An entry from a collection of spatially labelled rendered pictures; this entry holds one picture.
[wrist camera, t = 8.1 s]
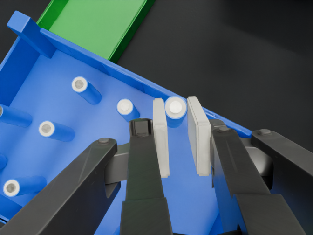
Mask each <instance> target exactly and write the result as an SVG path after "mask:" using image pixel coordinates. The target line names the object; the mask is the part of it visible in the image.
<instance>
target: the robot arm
mask: <svg viewBox="0 0 313 235"><path fill-rule="evenodd" d="M187 109H188V111H187V125H188V136H189V141H190V145H191V150H192V154H193V158H194V163H195V167H196V171H197V174H199V176H209V174H211V166H212V188H215V193H216V198H217V202H218V209H219V213H220V218H221V222H222V227H223V233H221V234H217V235H313V153H312V152H310V151H308V150H307V149H305V148H303V147H301V146H300V145H298V144H296V143H294V142H292V141H290V140H289V139H287V138H285V137H283V136H282V135H280V134H278V133H276V132H274V131H270V130H268V129H261V130H256V131H253V132H252V133H251V138H241V137H239V135H238V134H237V132H236V131H235V130H234V129H231V128H227V126H226V125H225V124H224V122H223V121H222V120H220V119H208V118H207V116H206V114H205V112H204V111H203V109H202V107H201V105H200V103H199V101H198V99H197V97H195V96H193V97H188V98H187ZM129 134H130V139H129V142H128V143H126V144H123V145H117V141H116V140H115V139H113V138H100V139H98V140H96V141H94V142H92V143H91V144H90V145H89V146H88V147H87V148H86V149H85V150H84V151H83V152H82V153H81V154H79V155H78V156H77V157H76V158H75V159H74V160H73V161H72V162H71V163H70V164H69V165H68V166H67V167H66V168H64V169H63V170H62V171H61V172H60V173H59V174H58V175H57V176H56V177H55V178H54V179H53V180H52V181H51V182H49V183H48V184H47V185H46V186H45V187H44V188H43V189H42V190H41V191H40V192H39V193H38V194H37V195H36V196H34V198H32V200H31V201H30V202H28V203H27V204H26V205H25V206H24V207H23V208H22V209H21V210H20V211H19V212H18V213H17V214H16V215H14V216H13V217H12V218H11V219H10V220H9V221H8V222H7V223H6V224H5V225H4V226H3V227H2V228H1V229H0V235H94V233H95V232H96V230H97V228H98V227H99V225H100V223H101V221H102V220H103V218H104V216H105V214H106V212H107V211H108V209H109V207H110V205H111V204H112V202H113V200H114V198H115V197H116V195H117V193H118V191H119V190H120V188H121V181H124V180H127V183H126V196H125V201H122V212H121V222H120V233H119V235H185V234H179V233H173V231H172V226H171V221H170V214H169V209H168V203H167V199H166V197H164V193H163V185H162V179H161V178H167V177H168V176H169V175H170V171H169V151H168V132H167V122H166V115H165V109H164V102H163V99H162V98H155V99H154V100H153V120H152V119H150V118H136V119H132V120H130V121H129Z"/></svg>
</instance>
